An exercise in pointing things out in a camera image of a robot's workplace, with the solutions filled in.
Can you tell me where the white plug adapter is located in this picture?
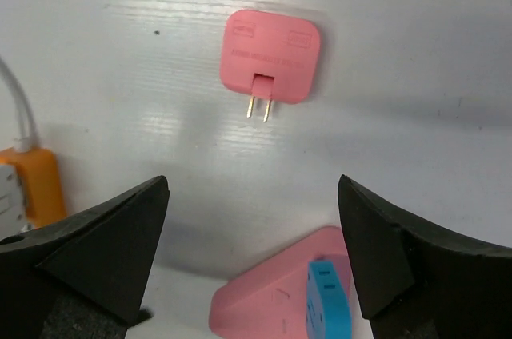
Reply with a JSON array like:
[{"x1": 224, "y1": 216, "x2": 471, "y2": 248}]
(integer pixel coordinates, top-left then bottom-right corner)
[{"x1": 0, "y1": 164, "x2": 26, "y2": 239}]

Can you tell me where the orange power strip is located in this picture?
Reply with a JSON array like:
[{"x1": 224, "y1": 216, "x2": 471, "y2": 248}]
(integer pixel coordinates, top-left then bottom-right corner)
[{"x1": 1, "y1": 147, "x2": 68, "y2": 229}]

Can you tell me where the pink plug adapter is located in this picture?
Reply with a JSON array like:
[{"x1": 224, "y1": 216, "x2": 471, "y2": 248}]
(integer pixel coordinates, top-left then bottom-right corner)
[{"x1": 219, "y1": 9, "x2": 322, "y2": 122}]

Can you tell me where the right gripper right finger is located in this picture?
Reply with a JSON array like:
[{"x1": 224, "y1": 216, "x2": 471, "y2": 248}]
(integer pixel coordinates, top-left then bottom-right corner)
[{"x1": 338, "y1": 175, "x2": 511, "y2": 338}]

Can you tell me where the white power strip cord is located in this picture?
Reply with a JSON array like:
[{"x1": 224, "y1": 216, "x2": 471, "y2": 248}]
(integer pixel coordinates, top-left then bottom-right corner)
[{"x1": 0, "y1": 54, "x2": 41, "y2": 152}]

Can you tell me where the blue plug adapter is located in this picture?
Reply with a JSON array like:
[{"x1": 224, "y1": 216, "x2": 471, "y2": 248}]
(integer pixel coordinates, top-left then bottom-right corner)
[{"x1": 306, "y1": 255, "x2": 352, "y2": 339}]

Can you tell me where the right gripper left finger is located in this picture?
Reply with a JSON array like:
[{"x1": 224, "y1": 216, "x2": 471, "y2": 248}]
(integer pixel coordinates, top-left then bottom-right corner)
[{"x1": 1, "y1": 176, "x2": 170, "y2": 338}]

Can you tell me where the pink triangular power strip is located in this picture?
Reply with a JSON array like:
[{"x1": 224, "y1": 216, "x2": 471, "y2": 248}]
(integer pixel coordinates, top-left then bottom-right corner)
[{"x1": 209, "y1": 226, "x2": 349, "y2": 338}]

